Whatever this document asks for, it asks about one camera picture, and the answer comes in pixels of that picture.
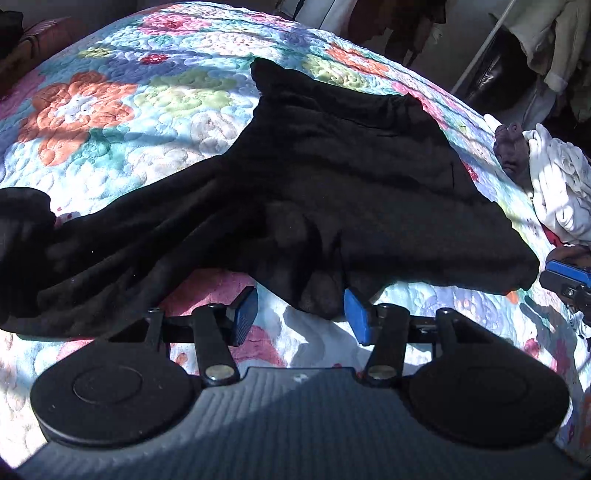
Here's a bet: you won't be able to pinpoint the dark brown hanging clothes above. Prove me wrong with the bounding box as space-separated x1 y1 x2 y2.
344 0 446 65

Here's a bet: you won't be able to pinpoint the floral quilted bed cover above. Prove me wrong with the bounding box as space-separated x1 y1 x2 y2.
0 0 591 469

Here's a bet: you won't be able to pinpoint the black bag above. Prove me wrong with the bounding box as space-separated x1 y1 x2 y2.
464 32 543 118

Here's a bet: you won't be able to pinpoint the white crumpled garment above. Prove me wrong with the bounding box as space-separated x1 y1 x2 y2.
523 124 591 245

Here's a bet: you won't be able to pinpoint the beige hanging garment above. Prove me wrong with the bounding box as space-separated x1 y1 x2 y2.
505 0 591 123

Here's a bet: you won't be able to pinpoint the dark purple crumpled garment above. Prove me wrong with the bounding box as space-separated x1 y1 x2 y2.
493 122 534 182

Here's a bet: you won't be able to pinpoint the white clothes rack pole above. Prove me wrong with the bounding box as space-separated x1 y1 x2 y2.
450 13 506 94

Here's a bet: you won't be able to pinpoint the brown striped pillow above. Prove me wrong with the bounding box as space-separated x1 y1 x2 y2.
0 17 86 100

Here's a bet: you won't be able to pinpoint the black pants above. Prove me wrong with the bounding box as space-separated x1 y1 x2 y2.
0 58 541 339

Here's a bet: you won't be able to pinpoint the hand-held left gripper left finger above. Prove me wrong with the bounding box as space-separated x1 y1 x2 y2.
108 286 259 387

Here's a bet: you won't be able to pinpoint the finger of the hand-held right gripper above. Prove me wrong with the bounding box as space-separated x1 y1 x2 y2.
539 258 591 325

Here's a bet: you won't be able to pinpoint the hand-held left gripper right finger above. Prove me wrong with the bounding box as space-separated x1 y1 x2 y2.
344 288 490 387

